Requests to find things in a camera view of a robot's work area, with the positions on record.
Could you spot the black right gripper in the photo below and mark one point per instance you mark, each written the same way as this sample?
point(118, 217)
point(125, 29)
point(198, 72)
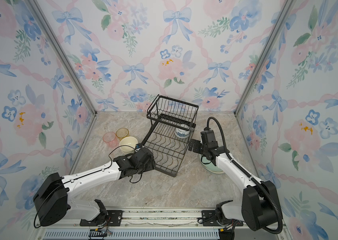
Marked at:
point(197, 143)

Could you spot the green plate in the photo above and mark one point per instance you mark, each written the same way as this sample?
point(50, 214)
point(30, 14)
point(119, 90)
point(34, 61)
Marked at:
point(210, 167)

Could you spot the blue floral bowl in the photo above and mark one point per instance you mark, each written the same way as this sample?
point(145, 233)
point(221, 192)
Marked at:
point(182, 134)

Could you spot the black wire dish rack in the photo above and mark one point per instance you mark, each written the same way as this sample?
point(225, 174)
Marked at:
point(166, 114)

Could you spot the yellow glass cup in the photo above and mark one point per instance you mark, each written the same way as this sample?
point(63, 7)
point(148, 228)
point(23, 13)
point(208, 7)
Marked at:
point(122, 133)

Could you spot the pink glass cup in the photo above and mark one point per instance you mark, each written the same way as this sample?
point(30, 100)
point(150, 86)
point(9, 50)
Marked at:
point(111, 140)

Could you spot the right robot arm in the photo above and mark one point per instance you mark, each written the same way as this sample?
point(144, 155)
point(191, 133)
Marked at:
point(260, 207)

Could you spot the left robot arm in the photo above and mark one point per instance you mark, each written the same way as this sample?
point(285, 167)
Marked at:
point(55, 199)

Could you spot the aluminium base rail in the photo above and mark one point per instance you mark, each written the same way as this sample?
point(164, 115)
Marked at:
point(154, 224)

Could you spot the aluminium corner post right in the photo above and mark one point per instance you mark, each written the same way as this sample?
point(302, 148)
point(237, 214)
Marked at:
point(275, 32)

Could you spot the aluminium corner post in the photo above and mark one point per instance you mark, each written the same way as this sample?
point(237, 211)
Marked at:
point(37, 12)
point(275, 32)

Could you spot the aluminium corner post left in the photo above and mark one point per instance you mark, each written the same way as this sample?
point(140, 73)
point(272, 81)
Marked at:
point(37, 12)

